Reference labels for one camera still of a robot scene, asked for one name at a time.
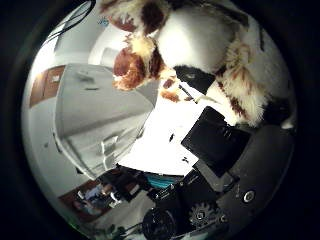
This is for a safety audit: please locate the black cable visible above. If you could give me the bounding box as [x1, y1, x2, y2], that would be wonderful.
[42, 0, 98, 47]

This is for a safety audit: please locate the grey fabric storage container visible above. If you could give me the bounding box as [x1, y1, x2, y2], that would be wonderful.
[53, 63, 161, 180]

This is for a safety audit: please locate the brown and white plush toy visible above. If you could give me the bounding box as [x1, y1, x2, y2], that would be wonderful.
[99, 0, 298, 130]

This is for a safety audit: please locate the seated person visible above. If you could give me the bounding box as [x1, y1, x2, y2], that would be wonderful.
[73, 182, 117, 215]

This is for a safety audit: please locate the brown wooden door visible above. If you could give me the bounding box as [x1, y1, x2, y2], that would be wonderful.
[28, 64, 67, 109]

